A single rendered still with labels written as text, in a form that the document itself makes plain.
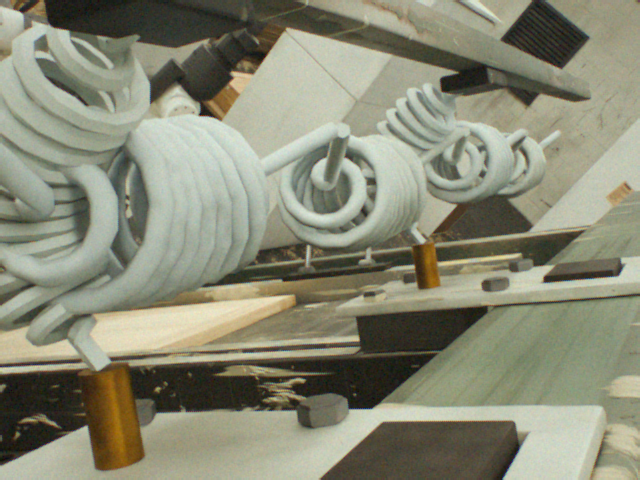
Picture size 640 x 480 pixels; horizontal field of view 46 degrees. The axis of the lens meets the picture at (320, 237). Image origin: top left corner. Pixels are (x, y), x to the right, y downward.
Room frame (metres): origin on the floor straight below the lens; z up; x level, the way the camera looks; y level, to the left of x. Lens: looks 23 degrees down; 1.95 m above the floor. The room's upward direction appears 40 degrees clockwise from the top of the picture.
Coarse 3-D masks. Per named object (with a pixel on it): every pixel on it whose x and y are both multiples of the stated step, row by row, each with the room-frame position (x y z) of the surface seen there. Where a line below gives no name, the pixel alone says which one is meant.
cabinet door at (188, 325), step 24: (120, 312) 1.24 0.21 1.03; (144, 312) 1.19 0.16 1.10; (168, 312) 1.17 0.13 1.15; (192, 312) 1.14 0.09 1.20; (216, 312) 1.10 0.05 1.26; (240, 312) 1.05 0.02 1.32; (264, 312) 1.08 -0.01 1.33; (0, 336) 1.10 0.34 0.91; (24, 336) 1.09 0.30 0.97; (96, 336) 0.99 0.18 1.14; (120, 336) 0.97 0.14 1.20; (144, 336) 0.94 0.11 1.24; (168, 336) 0.90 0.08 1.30; (192, 336) 0.89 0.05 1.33; (216, 336) 0.94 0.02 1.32
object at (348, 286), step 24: (456, 264) 1.16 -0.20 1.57; (480, 264) 1.16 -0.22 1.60; (504, 264) 1.15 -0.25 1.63; (216, 288) 1.26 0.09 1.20; (240, 288) 1.23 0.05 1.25; (264, 288) 1.22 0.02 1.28; (288, 288) 1.21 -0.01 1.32; (312, 288) 1.20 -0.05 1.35; (336, 288) 1.20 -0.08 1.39; (360, 288) 1.19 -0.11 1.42
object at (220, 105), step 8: (232, 72) 5.20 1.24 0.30; (232, 80) 5.07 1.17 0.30; (240, 80) 5.18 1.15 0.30; (248, 80) 5.30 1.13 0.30; (224, 88) 4.97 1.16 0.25; (232, 88) 4.95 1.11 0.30; (240, 88) 5.04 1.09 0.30; (216, 96) 4.97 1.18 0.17; (224, 96) 4.96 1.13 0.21; (232, 96) 4.94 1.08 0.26; (200, 104) 4.94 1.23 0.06; (208, 104) 4.87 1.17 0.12; (216, 104) 4.95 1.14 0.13; (224, 104) 4.95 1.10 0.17; (232, 104) 4.94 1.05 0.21; (216, 112) 4.84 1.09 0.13; (224, 112) 4.93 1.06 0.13
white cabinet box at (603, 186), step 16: (624, 144) 4.75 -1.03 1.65; (608, 160) 4.75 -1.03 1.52; (624, 160) 4.73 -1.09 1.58; (592, 176) 4.75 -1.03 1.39; (608, 176) 4.73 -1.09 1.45; (624, 176) 4.70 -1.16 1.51; (576, 192) 4.75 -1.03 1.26; (592, 192) 4.73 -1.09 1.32; (608, 192) 4.70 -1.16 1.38; (624, 192) 4.68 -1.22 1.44; (560, 208) 4.75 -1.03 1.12; (576, 208) 4.73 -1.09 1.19; (592, 208) 4.70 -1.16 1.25; (608, 208) 4.68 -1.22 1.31; (544, 224) 4.75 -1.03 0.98; (560, 224) 4.73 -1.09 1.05; (576, 224) 4.70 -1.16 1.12
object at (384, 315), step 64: (384, 128) 0.49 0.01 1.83; (448, 128) 0.49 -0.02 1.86; (384, 320) 0.46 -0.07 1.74; (448, 320) 0.45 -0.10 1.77; (0, 384) 0.51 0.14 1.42; (64, 384) 0.50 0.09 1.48; (192, 384) 0.48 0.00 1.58; (256, 384) 0.47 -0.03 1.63; (320, 384) 0.46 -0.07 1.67; (384, 384) 0.45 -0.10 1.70
